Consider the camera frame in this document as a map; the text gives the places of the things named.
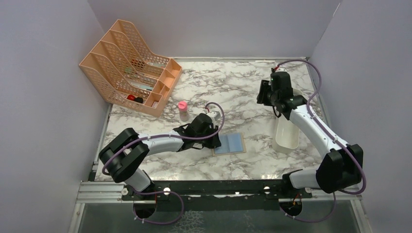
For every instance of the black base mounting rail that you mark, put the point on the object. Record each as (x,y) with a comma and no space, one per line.
(214,195)

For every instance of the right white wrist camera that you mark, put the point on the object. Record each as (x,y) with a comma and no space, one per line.
(280,69)

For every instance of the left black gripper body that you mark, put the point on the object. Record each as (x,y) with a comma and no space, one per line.
(209,142)

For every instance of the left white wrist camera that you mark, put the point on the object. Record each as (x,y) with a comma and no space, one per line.
(214,115)

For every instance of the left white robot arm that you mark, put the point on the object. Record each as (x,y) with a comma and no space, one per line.
(122,157)

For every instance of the pink capped small bottle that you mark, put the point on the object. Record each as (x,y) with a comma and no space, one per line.
(183,110)

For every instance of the peach mesh file organizer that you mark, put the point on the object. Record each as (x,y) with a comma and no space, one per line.
(122,64)

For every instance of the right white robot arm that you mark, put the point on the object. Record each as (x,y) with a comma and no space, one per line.
(341,164)

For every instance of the red round object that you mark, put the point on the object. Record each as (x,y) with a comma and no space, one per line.
(131,97)

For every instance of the white oblong tray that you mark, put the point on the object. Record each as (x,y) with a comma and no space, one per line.
(285,137)

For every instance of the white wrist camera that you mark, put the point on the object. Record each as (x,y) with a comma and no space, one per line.
(214,115)
(280,69)

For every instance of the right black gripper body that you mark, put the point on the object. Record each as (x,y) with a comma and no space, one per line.
(274,96)

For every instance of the black round object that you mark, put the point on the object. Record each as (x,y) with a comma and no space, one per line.
(139,100)

